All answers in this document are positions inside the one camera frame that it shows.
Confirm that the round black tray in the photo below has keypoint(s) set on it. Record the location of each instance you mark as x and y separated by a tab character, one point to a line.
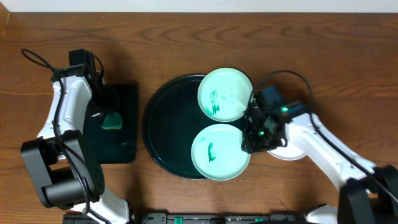
172	119

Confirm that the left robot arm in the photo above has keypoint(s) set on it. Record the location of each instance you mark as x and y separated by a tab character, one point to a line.
63	168

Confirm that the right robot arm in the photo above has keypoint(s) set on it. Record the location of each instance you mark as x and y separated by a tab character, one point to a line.
367	193

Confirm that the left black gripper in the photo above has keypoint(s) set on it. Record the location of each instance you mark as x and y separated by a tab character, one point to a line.
101	101

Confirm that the rectangular black tray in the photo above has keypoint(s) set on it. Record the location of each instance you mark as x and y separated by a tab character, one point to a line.
115	146

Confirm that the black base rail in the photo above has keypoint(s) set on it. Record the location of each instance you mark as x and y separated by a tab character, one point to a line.
163	218

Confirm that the mint green plate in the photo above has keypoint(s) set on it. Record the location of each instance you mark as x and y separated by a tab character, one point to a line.
216	152
223	94

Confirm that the green scouring sponge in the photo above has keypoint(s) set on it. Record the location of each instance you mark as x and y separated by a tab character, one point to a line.
112	121

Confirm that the white plate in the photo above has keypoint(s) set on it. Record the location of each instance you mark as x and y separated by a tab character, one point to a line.
288	153

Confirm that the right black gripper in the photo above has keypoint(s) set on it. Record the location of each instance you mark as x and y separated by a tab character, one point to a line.
252	145

